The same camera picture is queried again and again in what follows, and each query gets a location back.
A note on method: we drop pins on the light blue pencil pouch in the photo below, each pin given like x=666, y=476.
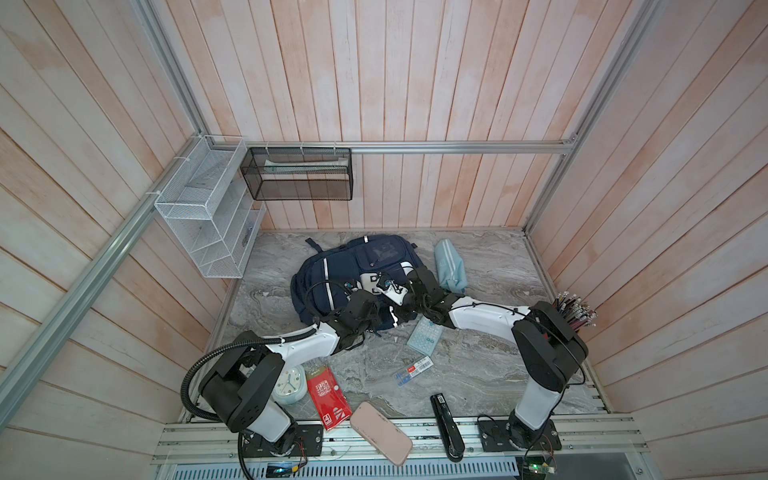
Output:
x=451, y=272

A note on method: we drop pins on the mint green alarm clock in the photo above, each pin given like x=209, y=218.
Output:
x=291, y=386

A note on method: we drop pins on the navy blue backpack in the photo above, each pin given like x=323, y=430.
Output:
x=320, y=284

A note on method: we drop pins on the white wire mesh shelf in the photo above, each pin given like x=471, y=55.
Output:
x=207, y=205

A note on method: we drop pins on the red booklet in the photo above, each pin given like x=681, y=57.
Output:
x=330, y=402

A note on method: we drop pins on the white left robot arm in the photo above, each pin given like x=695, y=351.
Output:
x=234, y=383

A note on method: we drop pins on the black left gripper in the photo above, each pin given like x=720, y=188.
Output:
x=374, y=313

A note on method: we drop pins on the black mesh wall basket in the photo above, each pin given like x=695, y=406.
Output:
x=298, y=173

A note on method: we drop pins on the light blue calculator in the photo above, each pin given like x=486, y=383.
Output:
x=425, y=336

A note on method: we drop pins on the red pencil holder with pencils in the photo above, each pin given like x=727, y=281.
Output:
x=574, y=310

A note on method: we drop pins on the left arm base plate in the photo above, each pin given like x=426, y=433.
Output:
x=303, y=439

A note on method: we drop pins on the black stapler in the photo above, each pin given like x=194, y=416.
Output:
x=449, y=431

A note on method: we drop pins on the pink pencil case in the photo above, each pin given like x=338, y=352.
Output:
x=381, y=433

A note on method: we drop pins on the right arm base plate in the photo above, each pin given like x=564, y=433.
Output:
x=513, y=435

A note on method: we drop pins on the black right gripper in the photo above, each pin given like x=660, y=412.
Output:
x=403, y=315

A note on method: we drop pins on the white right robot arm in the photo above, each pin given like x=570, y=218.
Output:
x=550, y=348

